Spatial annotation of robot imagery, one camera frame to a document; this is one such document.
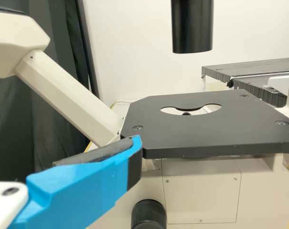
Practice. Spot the black platform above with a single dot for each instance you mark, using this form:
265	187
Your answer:
254	89
242	68

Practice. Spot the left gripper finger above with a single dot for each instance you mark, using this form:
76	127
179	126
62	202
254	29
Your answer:
75	190

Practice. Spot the cream microscope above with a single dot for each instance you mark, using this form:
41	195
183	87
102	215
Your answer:
206	128

